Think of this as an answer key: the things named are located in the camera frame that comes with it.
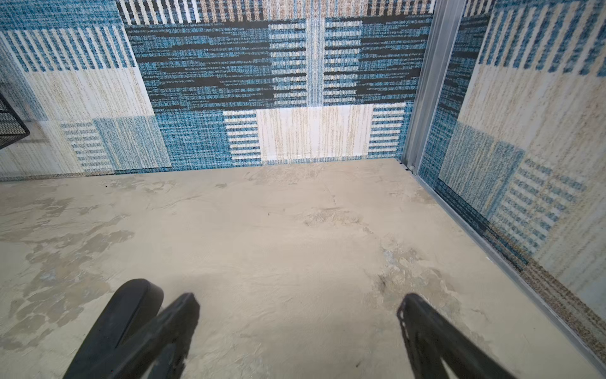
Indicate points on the black wire shelf rack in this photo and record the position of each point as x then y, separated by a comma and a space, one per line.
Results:
13, 129

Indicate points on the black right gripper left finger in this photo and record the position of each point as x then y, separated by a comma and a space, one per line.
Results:
134, 337

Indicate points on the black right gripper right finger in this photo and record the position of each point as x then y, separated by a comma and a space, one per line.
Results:
436, 348

